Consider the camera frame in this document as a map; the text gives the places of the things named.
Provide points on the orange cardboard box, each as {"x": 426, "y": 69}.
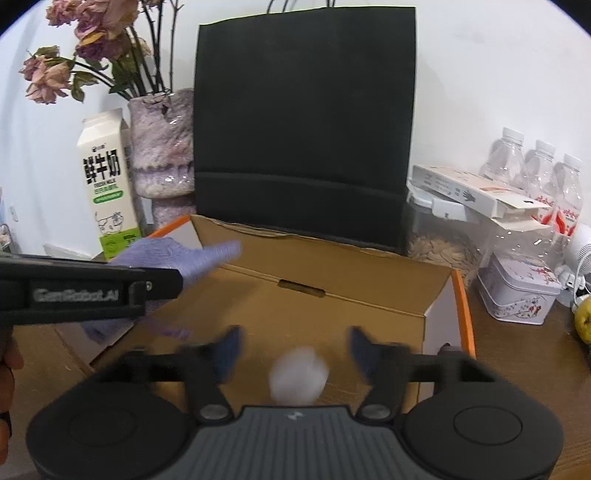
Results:
{"x": 323, "y": 263}

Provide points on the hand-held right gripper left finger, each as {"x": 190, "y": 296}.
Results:
{"x": 228, "y": 345}

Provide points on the yellow pear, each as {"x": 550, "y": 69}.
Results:
{"x": 584, "y": 321}

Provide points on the dried pink flowers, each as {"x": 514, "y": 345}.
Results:
{"x": 99, "y": 44}

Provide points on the white milk carton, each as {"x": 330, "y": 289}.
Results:
{"x": 104, "y": 184}

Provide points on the white flat carton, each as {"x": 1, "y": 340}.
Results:
{"x": 461, "y": 183}

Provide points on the small white fan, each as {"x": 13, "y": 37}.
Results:
{"x": 581, "y": 251}

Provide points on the black paper bag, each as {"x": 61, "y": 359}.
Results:
{"x": 300, "y": 115}

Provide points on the clear water bottle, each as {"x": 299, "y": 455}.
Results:
{"x": 540, "y": 170}
{"x": 569, "y": 194}
{"x": 503, "y": 159}

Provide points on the white fluffy ball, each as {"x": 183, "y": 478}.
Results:
{"x": 298, "y": 376}

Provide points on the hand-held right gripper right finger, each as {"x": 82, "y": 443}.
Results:
{"x": 362, "y": 345}

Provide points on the person's left hand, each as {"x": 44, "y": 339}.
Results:
{"x": 7, "y": 387}

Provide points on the purple white vase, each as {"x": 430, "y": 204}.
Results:
{"x": 161, "y": 138}

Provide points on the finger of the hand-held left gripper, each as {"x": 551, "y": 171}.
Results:
{"x": 166, "y": 286}

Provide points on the clear container with seeds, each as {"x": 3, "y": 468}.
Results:
{"x": 443, "y": 254}

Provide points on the white printed tin box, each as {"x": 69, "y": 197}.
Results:
{"x": 517, "y": 295}

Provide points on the purple fluffy towel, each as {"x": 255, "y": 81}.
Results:
{"x": 161, "y": 253}

